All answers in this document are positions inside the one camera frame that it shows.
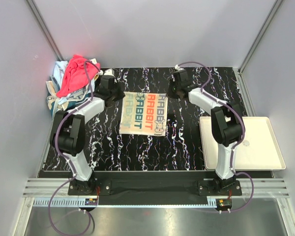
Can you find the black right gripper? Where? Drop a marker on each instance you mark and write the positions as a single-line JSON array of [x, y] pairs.
[[173, 82]]

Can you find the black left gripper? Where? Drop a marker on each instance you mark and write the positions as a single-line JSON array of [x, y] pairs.
[[121, 94]]

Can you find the cream rabbit print towel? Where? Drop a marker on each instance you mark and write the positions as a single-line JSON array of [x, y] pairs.
[[144, 114]]

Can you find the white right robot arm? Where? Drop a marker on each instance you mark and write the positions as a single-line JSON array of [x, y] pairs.
[[227, 125]]

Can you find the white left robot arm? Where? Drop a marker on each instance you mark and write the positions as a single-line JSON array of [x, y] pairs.
[[68, 131]]

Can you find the red pink towel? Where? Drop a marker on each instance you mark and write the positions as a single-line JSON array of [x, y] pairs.
[[74, 76]]

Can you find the white light blue towel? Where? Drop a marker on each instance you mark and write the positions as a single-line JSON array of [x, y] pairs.
[[58, 73]]

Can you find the teal patterned towel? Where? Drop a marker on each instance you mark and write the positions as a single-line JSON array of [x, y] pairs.
[[74, 99]]

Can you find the white plastic tray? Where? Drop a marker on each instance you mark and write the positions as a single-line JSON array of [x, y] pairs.
[[258, 152]]

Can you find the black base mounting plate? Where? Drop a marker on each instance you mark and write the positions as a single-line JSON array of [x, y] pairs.
[[202, 183]]

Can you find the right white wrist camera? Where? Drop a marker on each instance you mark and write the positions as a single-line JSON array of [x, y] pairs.
[[177, 67]]

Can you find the aluminium rail frame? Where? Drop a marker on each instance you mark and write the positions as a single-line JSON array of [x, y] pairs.
[[263, 209]]

